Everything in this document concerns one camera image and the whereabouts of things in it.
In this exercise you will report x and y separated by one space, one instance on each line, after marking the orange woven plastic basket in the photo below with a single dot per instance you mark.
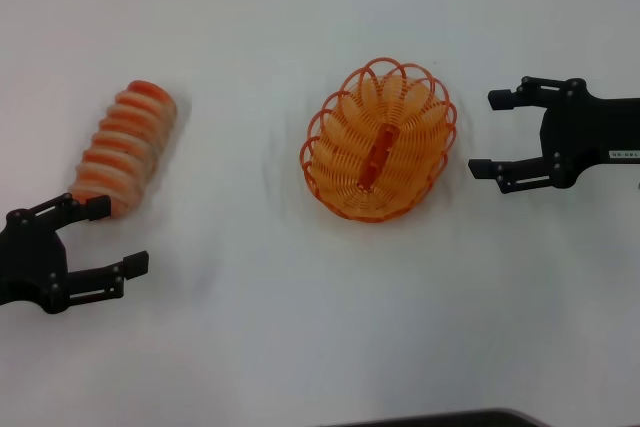
380 147

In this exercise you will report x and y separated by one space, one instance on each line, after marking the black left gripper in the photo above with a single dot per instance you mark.
35 262

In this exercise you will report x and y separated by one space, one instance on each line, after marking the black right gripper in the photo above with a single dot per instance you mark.
595 127

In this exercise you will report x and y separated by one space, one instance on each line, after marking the orange striped bread loaf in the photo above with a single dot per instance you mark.
125 137

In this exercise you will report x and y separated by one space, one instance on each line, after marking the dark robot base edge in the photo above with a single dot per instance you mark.
475 419

